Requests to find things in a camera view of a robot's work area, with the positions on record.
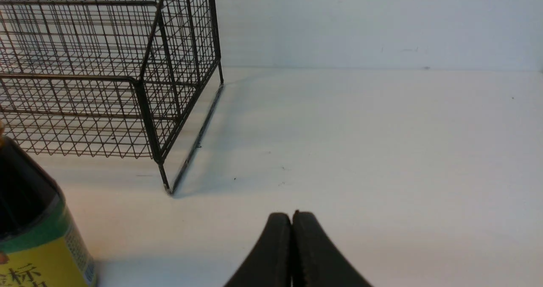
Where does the dark sauce bottle yellow cap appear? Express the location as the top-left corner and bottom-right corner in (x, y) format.
(0, 133), (98, 287)

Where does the black wire mesh shelf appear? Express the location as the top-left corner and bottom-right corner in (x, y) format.
(0, 0), (224, 195)

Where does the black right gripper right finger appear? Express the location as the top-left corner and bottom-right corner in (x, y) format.
(291, 210), (371, 287)

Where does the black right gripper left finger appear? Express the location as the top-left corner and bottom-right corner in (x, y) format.
(225, 212), (291, 287)

